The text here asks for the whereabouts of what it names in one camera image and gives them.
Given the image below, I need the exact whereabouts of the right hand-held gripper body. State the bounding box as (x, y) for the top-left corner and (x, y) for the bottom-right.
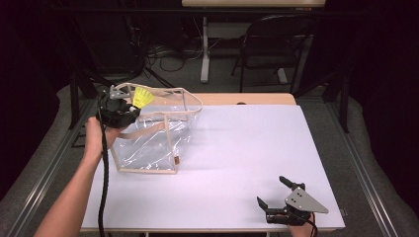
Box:
(266, 187), (330, 227)

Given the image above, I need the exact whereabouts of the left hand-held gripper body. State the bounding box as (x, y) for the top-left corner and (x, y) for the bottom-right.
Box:
(96, 84), (134, 129)

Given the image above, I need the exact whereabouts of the yellow shuttlecock white cork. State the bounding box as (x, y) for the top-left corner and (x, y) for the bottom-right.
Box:
(129, 86), (156, 111)

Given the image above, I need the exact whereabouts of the clear plastic bag beige trim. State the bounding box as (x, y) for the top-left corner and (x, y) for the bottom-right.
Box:
(110, 82), (205, 176)

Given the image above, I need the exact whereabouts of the person's right hand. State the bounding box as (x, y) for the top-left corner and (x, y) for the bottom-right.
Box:
(288, 212), (319, 237)

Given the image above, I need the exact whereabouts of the person's left hand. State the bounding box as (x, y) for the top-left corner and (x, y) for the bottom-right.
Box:
(83, 117), (122, 159)

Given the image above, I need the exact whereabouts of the black metal stand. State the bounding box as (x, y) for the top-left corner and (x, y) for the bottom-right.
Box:
(66, 9), (102, 130)
(323, 63), (351, 134)

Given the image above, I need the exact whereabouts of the desk with white legs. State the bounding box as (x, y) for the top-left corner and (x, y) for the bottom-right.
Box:
(181, 0), (327, 84)

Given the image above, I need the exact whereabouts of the black folding chair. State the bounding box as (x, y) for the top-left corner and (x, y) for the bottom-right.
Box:
(231, 14), (318, 95)

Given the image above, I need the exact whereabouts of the thin dark cable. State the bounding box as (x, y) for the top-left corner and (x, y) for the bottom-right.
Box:
(304, 219), (319, 237)

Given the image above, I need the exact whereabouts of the bundle of floor cables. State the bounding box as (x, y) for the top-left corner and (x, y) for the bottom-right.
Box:
(143, 40), (206, 74)

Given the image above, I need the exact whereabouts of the aluminium rail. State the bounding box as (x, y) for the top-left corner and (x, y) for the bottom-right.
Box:
(324, 98), (400, 237)
(6, 98), (97, 237)

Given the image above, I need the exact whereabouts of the black braided cable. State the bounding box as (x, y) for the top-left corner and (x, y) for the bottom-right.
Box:
(96, 95), (112, 237)

